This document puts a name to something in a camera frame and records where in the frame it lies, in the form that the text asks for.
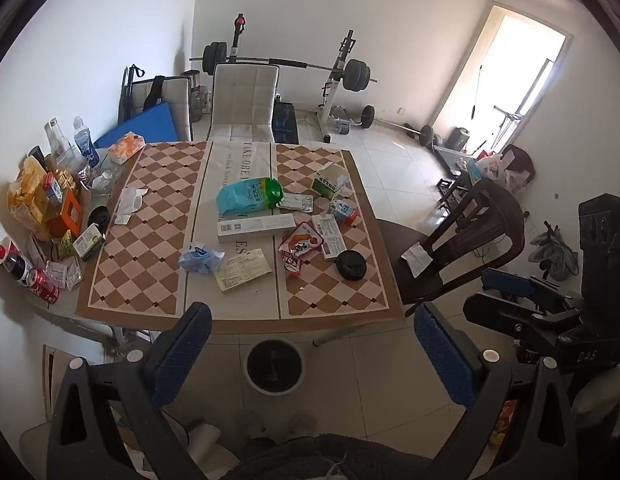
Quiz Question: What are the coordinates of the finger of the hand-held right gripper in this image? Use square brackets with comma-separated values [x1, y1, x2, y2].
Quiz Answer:
[482, 267, 580, 312]
[462, 293, 586, 347]

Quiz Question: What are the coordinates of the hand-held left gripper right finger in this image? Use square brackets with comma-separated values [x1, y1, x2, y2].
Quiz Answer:
[414, 302, 578, 480]

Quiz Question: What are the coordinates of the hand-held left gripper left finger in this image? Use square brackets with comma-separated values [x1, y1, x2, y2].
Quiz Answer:
[46, 302, 213, 480]

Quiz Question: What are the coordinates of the white bin with black liner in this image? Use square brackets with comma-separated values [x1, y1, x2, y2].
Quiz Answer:
[244, 337, 305, 395]

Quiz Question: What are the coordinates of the blue plastic bag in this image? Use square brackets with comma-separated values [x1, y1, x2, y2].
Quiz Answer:
[178, 245, 225, 276]

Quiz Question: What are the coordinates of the yellow paper slip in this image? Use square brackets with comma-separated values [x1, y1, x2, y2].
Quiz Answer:
[214, 251, 273, 293]

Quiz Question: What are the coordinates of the black round lid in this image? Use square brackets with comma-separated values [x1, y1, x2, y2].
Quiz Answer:
[336, 250, 368, 281]

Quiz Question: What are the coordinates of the long white box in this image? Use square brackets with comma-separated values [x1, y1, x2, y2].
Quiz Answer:
[217, 213, 297, 244]

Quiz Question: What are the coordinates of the red snack packet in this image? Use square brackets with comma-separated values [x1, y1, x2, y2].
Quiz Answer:
[279, 221, 325, 278]

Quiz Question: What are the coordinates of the white box with red print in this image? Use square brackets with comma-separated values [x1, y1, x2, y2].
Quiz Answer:
[311, 214, 348, 261]

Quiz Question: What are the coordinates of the blue green snack bag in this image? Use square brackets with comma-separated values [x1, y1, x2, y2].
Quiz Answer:
[216, 177, 284, 216]

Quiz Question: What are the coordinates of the small blue white milk carton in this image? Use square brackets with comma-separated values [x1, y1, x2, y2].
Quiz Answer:
[329, 197, 359, 226]

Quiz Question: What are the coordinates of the silver blister pack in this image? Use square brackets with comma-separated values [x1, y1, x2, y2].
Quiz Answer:
[277, 194, 315, 212]

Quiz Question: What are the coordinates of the green white carton box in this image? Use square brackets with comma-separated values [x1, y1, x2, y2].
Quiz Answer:
[312, 162, 349, 198]

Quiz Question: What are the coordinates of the person's right hand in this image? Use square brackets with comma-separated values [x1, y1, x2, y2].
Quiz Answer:
[572, 364, 620, 429]

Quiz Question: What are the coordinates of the grey cloth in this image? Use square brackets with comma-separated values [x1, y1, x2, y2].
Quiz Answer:
[528, 220, 580, 281]

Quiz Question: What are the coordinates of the red yellow snack box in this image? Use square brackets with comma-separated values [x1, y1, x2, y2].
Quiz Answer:
[490, 400, 520, 448]

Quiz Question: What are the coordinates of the white folded napkin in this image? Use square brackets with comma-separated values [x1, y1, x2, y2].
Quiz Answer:
[401, 244, 433, 277]

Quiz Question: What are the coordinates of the white plastic bag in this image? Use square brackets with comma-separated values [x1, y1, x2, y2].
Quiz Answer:
[477, 152, 508, 181]

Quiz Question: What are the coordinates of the checkered table mat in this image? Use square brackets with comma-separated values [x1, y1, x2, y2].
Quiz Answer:
[76, 140, 405, 333]

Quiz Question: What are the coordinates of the white medicine packet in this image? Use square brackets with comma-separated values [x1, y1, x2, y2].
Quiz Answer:
[45, 257, 83, 291]

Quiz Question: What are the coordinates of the green white drink carton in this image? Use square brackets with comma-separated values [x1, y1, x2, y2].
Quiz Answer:
[72, 224, 107, 261]

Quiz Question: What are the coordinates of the black round ashtray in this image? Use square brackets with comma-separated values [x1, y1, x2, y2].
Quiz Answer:
[87, 207, 111, 236]

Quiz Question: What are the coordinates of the white crumpled tissue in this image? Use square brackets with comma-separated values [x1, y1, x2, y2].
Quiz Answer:
[112, 186, 150, 225]

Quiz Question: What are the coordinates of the orange box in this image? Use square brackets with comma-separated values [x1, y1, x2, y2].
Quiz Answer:
[45, 192, 83, 238]

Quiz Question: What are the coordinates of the dark blue soda can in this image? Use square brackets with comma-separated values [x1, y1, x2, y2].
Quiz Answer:
[5, 252, 36, 286]

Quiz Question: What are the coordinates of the short barbell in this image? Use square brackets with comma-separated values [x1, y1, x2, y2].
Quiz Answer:
[357, 105, 443, 148]

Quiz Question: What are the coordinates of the orange tissue pack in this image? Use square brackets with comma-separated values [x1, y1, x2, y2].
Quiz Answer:
[107, 131, 145, 166]

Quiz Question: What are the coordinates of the yellow snack bag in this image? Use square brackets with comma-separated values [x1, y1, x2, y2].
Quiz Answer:
[7, 157, 58, 231]

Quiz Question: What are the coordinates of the blue label water bottle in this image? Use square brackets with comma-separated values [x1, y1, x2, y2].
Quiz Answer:
[72, 116, 101, 168]

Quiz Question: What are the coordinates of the blue folding mat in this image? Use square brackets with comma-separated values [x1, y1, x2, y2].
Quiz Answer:
[93, 101, 181, 150]

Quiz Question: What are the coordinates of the white padded chair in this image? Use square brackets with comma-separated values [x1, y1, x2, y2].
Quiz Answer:
[207, 62, 281, 143]
[132, 76, 195, 142]

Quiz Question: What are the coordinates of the black printed box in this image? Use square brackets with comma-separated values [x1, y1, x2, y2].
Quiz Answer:
[272, 101, 301, 145]

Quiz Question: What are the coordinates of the long barbell with black plates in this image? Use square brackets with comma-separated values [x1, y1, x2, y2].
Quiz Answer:
[190, 41, 378, 93]

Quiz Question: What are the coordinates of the clear water jug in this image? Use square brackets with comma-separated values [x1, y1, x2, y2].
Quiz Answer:
[190, 85, 213, 122]

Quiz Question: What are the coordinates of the clear glass bottle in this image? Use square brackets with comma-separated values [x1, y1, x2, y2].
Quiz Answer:
[44, 117, 73, 161]

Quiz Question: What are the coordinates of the white barbell rack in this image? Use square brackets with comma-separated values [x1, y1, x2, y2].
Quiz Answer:
[225, 12, 361, 143]

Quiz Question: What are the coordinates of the white door frame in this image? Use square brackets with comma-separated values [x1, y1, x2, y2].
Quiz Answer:
[430, 0, 573, 153]

